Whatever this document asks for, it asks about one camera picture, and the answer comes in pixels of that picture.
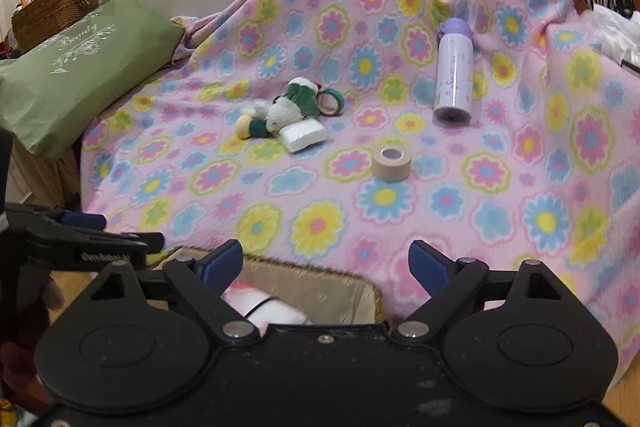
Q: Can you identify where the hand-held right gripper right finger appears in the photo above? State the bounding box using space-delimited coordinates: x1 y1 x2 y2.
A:
392 240 571 342

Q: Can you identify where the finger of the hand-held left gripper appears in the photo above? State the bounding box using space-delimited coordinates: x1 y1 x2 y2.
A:
85 231 166 258
50 211 107 230

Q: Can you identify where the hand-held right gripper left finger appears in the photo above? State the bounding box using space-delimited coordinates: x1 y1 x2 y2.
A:
82 239 261 345

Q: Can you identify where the white and pink soft item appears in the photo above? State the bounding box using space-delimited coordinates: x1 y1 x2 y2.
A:
221 286 313 327

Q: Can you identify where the cloth-lined woven basket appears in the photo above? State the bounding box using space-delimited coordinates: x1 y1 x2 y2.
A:
150 247 387 327

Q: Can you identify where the green and white plush toy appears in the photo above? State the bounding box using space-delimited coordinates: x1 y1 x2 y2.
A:
244 77 323 132

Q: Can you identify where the green tape roll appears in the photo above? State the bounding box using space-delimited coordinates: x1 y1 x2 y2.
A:
317 88 345 116

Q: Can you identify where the person's left forearm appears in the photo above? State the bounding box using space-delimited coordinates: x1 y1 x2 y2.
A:
0 339 51 415

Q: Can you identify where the person's left hand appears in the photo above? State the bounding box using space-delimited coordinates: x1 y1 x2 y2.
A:
32 276 63 323

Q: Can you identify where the pink floral fleece blanket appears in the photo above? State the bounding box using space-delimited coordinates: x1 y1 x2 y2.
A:
80 0 640 388

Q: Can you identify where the beige tape roll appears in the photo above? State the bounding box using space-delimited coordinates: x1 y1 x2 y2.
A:
371 146 412 181

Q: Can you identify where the white wrapped bar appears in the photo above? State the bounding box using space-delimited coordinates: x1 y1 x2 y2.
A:
279 118 327 154

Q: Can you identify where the green printed cushion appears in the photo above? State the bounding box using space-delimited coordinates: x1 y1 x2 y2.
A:
0 0 186 155

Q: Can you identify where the white and purple thermos bottle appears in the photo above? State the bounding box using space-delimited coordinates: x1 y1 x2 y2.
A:
432 18 473 125

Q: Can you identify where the brown wicker hamper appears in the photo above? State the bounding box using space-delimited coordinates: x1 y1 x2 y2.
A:
11 0 102 54

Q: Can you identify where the white plastic bag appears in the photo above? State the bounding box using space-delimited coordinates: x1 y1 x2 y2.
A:
592 4 640 68

